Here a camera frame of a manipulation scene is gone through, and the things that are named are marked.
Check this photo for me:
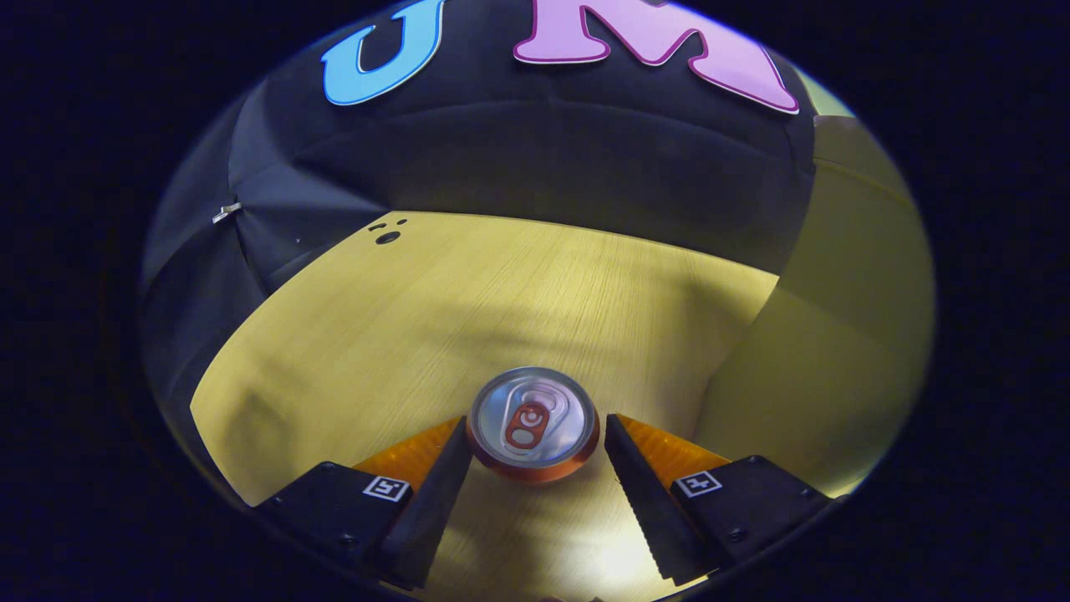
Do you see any black backdrop cloth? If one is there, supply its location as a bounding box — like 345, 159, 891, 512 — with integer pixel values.
138, 0, 816, 469

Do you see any pale green desktop garbage bin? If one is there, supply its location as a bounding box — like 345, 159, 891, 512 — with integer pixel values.
694, 67, 935, 498

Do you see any orange pop can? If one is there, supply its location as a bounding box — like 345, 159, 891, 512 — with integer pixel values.
466, 366, 601, 484

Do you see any wooden desktop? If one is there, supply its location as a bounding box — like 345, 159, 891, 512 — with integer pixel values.
191, 211, 782, 602

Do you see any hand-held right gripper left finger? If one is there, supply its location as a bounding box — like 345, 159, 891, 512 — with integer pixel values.
255, 416, 475, 590

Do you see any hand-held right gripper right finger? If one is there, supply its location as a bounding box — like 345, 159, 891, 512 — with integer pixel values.
604, 413, 833, 586

